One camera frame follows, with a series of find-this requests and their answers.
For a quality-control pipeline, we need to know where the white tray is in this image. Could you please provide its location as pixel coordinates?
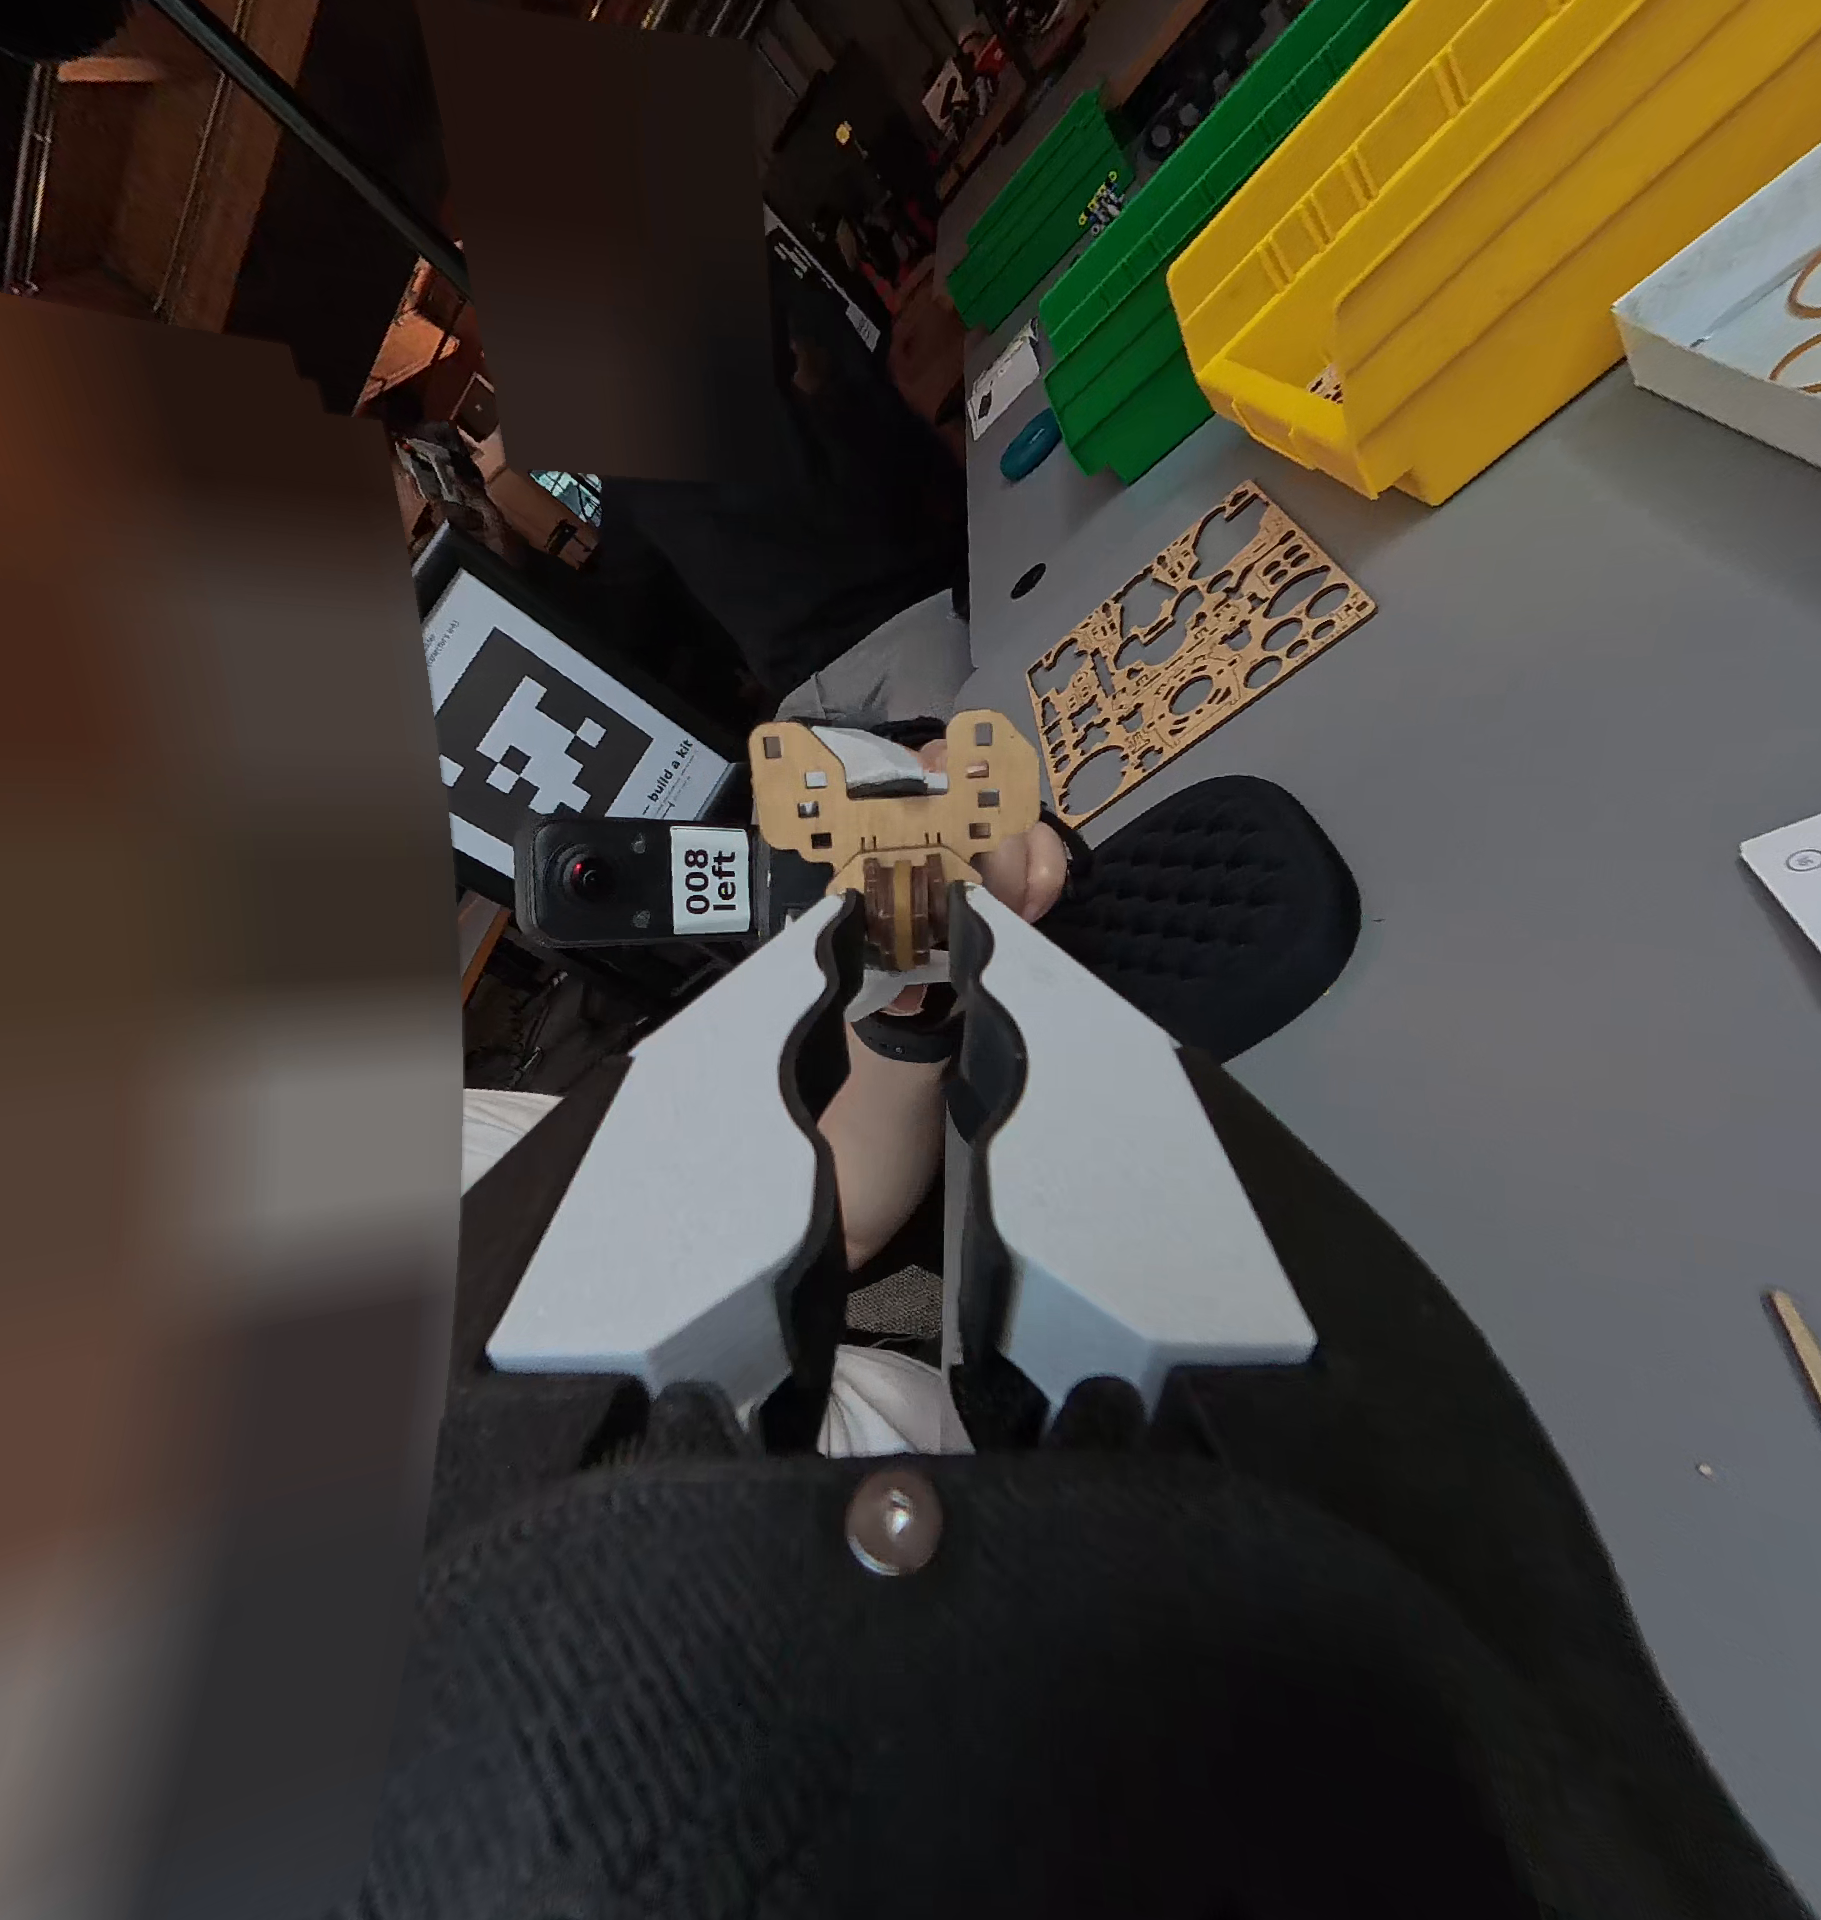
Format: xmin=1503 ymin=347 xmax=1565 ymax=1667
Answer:
xmin=1611 ymin=141 xmax=1821 ymax=494

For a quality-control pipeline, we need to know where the green plastic bin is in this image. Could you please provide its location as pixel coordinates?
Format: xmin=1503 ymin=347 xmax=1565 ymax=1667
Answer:
xmin=944 ymin=88 xmax=1138 ymax=333
xmin=1037 ymin=0 xmax=1407 ymax=483

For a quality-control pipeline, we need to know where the person's grey garment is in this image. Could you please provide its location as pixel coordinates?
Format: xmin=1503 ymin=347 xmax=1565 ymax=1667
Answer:
xmin=775 ymin=589 xmax=976 ymax=739

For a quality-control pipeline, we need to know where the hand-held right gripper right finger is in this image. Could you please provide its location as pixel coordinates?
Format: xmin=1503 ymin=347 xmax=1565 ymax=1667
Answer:
xmin=940 ymin=884 xmax=1319 ymax=1434

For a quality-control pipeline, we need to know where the white paper sheet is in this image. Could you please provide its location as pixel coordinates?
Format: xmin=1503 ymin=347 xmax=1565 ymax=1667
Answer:
xmin=1740 ymin=798 xmax=1821 ymax=1020

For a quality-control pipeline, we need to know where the black wrist rest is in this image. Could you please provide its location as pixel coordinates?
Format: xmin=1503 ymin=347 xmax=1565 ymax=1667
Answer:
xmin=1053 ymin=775 xmax=1363 ymax=1059

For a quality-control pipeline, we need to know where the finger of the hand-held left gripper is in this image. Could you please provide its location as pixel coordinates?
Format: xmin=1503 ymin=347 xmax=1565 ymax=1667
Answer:
xmin=826 ymin=723 xmax=954 ymax=798

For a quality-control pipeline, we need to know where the yellow plastic bin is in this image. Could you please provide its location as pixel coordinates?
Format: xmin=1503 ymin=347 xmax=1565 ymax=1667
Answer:
xmin=1330 ymin=0 xmax=1821 ymax=507
xmin=1167 ymin=0 xmax=1467 ymax=499

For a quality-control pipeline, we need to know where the person's left forearm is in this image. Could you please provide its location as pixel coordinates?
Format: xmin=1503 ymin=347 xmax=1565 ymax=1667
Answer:
xmin=820 ymin=1034 xmax=949 ymax=1276

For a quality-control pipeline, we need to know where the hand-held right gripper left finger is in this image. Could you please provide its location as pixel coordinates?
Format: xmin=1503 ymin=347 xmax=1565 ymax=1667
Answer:
xmin=486 ymin=891 xmax=867 ymax=1455

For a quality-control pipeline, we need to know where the person's left hand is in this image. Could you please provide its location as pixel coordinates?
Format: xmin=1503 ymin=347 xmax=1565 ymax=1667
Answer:
xmin=985 ymin=816 xmax=1074 ymax=925

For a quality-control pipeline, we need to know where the brown wooden gear assembly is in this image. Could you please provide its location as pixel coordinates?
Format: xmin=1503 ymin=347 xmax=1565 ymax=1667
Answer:
xmin=844 ymin=846 xmax=954 ymax=969

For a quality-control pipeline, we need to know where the light wooden model plate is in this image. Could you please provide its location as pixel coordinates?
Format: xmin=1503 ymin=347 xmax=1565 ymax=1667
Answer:
xmin=747 ymin=710 xmax=1044 ymax=902

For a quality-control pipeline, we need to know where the punched-out wooden parts sheet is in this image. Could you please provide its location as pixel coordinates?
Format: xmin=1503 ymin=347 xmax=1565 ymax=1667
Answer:
xmin=1025 ymin=480 xmax=1380 ymax=826

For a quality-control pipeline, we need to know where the white card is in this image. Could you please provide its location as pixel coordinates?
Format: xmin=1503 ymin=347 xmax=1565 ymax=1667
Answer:
xmin=966 ymin=320 xmax=1044 ymax=439

